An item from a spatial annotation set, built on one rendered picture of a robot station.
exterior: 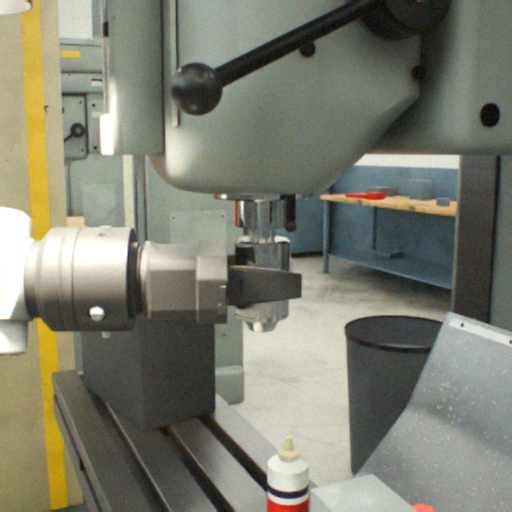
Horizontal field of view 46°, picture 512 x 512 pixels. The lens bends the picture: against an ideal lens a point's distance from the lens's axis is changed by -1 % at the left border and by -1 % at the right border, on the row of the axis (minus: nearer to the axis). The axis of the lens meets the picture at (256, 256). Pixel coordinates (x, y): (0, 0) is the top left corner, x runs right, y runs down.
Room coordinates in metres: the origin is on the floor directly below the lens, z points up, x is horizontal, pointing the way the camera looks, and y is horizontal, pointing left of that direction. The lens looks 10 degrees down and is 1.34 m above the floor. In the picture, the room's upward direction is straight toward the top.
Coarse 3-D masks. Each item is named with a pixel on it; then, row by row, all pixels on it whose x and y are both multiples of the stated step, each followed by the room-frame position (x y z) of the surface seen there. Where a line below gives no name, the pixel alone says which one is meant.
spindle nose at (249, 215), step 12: (240, 204) 0.50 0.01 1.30; (252, 204) 0.50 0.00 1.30; (264, 204) 0.49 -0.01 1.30; (276, 204) 0.50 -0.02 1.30; (240, 216) 0.50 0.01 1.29; (252, 216) 0.50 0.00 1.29; (264, 216) 0.49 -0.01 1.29; (276, 216) 0.50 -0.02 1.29; (252, 228) 0.50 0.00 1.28; (264, 228) 0.49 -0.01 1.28; (276, 228) 0.50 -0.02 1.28
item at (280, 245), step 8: (240, 240) 0.51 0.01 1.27; (248, 240) 0.51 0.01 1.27; (272, 240) 0.51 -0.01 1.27; (280, 240) 0.51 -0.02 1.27; (288, 240) 0.51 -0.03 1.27; (240, 248) 0.50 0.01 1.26; (248, 248) 0.50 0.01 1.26; (256, 248) 0.49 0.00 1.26; (264, 248) 0.49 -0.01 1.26; (272, 248) 0.50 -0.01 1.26; (280, 248) 0.50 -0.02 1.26; (288, 248) 0.51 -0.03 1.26
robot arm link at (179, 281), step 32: (96, 256) 0.47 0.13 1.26; (128, 256) 0.48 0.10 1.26; (160, 256) 0.48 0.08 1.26; (192, 256) 0.48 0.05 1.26; (224, 256) 0.47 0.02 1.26; (96, 288) 0.46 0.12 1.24; (128, 288) 0.48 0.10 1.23; (160, 288) 0.47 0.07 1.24; (192, 288) 0.47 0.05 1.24; (224, 288) 0.45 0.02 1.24; (96, 320) 0.47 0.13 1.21; (128, 320) 0.47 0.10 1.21; (224, 320) 0.47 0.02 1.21
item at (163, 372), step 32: (160, 320) 0.80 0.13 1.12; (192, 320) 0.83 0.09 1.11; (96, 352) 0.90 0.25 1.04; (128, 352) 0.81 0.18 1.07; (160, 352) 0.80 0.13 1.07; (192, 352) 0.83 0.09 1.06; (96, 384) 0.91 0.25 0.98; (128, 384) 0.81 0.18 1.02; (160, 384) 0.79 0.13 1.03; (192, 384) 0.82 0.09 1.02; (128, 416) 0.81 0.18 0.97; (160, 416) 0.79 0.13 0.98; (192, 416) 0.82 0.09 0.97
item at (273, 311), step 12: (288, 252) 0.51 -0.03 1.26; (240, 264) 0.50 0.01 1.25; (252, 264) 0.50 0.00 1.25; (264, 264) 0.49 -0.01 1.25; (276, 264) 0.50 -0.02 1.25; (288, 264) 0.51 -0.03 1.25; (288, 300) 0.51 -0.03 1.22; (240, 312) 0.50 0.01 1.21; (252, 312) 0.50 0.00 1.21; (264, 312) 0.49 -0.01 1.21; (276, 312) 0.50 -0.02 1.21
